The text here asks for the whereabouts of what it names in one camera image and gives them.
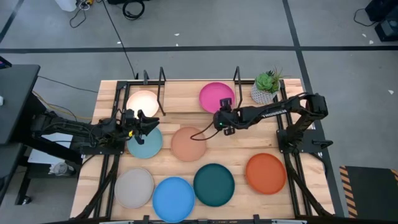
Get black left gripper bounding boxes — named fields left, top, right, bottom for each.
left=119, top=108, right=160, bottom=146

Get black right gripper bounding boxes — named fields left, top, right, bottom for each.
left=213, top=97, right=247, bottom=137

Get light teal plate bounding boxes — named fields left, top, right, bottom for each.
left=126, top=126, right=164, bottom=160

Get cream plate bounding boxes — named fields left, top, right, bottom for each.
left=126, top=90, right=160, bottom=118

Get salmon plate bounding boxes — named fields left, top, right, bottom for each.
left=170, top=126, right=207, bottom=162

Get orange plate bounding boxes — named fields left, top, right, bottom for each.
left=245, top=152, right=287, bottom=195

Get dark teal plate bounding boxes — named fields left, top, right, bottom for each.
left=193, top=163, right=236, bottom=208

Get blue plate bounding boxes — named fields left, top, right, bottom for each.
left=152, top=176, right=196, bottom=223

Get wooden shelf with black legs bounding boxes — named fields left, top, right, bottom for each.
left=157, top=65, right=244, bottom=116

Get pink plate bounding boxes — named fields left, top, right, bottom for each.
left=198, top=82, right=236, bottom=114

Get green succulent in white pot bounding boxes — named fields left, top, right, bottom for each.
left=250, top=67, right=285, bottom=105

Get grey plate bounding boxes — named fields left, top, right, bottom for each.
left=114, top=167, right=155, bottom=210

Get white box under desk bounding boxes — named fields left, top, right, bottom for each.
left=27, top=132, right=74, bottom=166

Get black desk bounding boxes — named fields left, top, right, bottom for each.
left=0, top=63, right=82, bottom=206

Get white bin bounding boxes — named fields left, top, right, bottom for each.
left=55, top=0, right=78, bottom=12

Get black mat with hazard stripes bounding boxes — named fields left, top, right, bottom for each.
left=338, top=165, right=398, bottom=222

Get black equipment box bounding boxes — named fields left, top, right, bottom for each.
left=364, top=0, right=398, bottom=22
left=374, top=18, right=398, bottom=43

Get black camera cable loop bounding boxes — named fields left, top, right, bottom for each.
left=190, top=121, right=220, bottom=142

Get thin black cable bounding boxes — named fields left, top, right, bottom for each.
left=353, top=7, right=379, bottom=27
left=37, top=75, right=99, bottom=94

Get long black floor cable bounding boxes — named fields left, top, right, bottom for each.
left=101, top=0, right=138, bottom=79

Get yellow cable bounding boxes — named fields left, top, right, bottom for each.
left=32, top=90, right=94, bottom=121

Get coiled black cable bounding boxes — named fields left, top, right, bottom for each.
left=122, top=0, right=146, bottom=21

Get black cable with plugs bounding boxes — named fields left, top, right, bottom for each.
left=68, top=0, right=94, bottom=29

